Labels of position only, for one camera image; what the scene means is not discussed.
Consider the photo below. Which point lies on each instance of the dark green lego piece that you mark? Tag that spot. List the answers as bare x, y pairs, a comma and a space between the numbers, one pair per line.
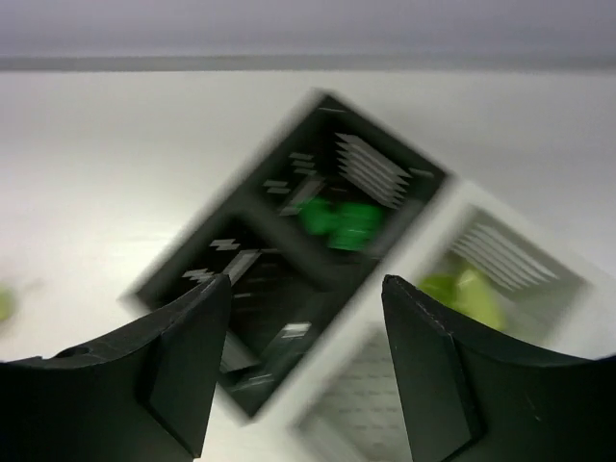
318, 216

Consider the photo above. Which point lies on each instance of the black slotted container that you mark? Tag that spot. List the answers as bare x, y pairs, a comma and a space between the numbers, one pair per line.
287, 285

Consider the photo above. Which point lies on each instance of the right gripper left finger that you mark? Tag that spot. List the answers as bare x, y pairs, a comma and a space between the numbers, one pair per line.
142, 392

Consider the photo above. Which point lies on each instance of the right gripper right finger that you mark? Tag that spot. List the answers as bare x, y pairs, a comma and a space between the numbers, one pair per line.
471, 393

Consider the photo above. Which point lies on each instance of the white slotted container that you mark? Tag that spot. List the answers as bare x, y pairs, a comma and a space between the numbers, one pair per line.
546, 294

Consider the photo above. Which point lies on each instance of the lime green lego brick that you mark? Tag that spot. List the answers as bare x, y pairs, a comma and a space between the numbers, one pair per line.
7, 302
467, 292

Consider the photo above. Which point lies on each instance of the dark green square lego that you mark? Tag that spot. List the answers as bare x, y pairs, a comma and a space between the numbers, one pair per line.
355, 225

